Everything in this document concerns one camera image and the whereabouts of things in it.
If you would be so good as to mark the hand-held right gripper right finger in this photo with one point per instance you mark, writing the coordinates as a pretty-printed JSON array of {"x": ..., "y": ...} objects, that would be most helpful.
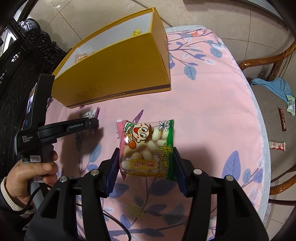
[{"x": 181, "y": 180}]

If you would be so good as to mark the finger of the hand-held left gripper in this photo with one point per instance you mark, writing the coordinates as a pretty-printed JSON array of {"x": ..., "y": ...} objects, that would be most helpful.
[{"x": 92, "y": 125}]

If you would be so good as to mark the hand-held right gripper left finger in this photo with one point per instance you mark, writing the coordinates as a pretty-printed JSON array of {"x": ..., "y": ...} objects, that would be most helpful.
[{"x": 112, "y": 176}]

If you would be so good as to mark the small purple white packet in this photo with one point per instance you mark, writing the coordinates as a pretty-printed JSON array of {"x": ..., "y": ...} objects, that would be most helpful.
[{"x": 89, "y": 113}]

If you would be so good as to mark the cartoon bun snack bag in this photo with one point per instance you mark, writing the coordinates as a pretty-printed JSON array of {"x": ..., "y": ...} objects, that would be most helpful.
[{"x": 143, "y": 148}]

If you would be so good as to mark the yellow cardboard box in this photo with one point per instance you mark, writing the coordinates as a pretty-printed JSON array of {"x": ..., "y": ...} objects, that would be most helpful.
[{"x": 115, "y": 69}]

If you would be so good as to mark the person's left forearm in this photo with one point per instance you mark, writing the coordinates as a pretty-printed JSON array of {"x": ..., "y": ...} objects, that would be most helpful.
[{"x": 9, "y": 197}]

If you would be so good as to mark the person's left hand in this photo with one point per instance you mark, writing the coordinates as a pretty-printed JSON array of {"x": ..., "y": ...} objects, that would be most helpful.
[{"x": 25, "y": 178}]

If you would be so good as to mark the carved dark wooden furniture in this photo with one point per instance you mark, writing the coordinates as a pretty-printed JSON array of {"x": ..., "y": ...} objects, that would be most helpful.
[{"x": 13, "y": 92}]

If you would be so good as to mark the pink floral tablecloth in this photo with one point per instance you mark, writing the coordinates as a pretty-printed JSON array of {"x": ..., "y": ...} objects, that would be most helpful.
[{"x": 208, "y": 115}]

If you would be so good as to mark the white red candy packet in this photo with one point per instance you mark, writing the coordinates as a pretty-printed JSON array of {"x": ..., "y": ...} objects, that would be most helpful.
[{"x": 277, "y": 145}]

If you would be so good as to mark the wooden armchair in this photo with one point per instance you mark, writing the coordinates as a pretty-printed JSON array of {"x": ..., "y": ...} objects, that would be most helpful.
[{"x": 263, "y": 104}]

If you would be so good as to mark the brown candy bar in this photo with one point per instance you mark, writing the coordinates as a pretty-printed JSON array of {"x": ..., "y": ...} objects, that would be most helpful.
[{"x": 282, "y": 119}]

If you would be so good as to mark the green white snack packet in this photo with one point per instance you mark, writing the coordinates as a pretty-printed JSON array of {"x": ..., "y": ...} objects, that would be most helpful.
[{"x": 291, "y": 105}]

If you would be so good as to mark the blue cloth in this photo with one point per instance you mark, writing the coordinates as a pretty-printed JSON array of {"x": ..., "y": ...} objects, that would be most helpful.
[{"x": 277, "y": 88}]

